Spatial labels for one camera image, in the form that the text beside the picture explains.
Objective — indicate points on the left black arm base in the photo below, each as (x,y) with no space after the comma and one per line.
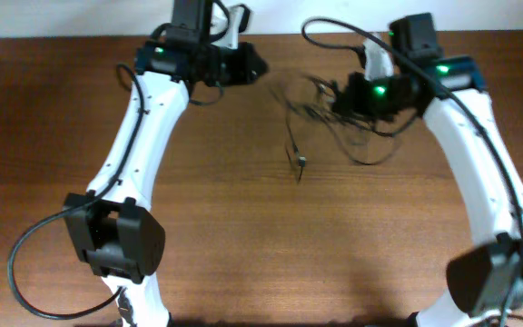
(116,323)

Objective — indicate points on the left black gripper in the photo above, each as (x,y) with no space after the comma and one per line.
(247,64)

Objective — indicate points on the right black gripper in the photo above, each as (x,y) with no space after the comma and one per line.
(346,96)

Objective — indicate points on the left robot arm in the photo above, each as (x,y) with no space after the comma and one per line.
(111,226)

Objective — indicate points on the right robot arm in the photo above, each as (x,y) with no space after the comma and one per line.
(484,285)

